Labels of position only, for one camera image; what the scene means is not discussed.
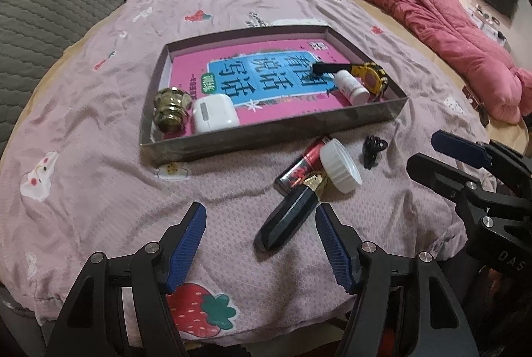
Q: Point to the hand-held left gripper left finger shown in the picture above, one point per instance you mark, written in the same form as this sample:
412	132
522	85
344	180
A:
185	253

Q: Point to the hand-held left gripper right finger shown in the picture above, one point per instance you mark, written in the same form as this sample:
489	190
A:
334	253

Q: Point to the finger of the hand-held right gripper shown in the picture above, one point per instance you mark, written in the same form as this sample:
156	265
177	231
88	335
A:
436	172
457	149

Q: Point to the black and gold lipstick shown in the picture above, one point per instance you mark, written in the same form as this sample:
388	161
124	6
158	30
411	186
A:
286	215

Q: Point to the black hair clip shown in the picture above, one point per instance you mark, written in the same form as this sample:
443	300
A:
374	151

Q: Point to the white round lid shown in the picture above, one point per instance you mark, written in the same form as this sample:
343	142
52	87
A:
341	166

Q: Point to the red and black lighter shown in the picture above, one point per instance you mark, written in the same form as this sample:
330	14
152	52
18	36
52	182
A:
299	170

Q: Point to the yellow and black tape measure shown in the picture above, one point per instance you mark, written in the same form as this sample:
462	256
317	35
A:
373	78

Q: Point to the white pill bottle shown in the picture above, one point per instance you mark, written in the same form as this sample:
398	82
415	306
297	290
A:
353	89

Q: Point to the shallow grey cardboard box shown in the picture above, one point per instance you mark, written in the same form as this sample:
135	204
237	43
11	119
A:
249	137

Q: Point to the gold metal knob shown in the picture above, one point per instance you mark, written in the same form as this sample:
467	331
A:
170	112

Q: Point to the white earbuds case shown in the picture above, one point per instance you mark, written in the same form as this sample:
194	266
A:
214	114

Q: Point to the brown wooden item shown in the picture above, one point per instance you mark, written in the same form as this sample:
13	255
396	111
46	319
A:
474	99

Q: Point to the pink printed blanket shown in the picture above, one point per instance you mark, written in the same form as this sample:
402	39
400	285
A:
104	195

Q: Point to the cluttered white shelf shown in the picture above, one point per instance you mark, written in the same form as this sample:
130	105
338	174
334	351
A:
490	26

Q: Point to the red quilted duvet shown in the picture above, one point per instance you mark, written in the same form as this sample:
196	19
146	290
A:
407	8

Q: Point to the pink and blue book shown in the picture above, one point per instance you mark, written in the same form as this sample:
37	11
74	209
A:
291	108

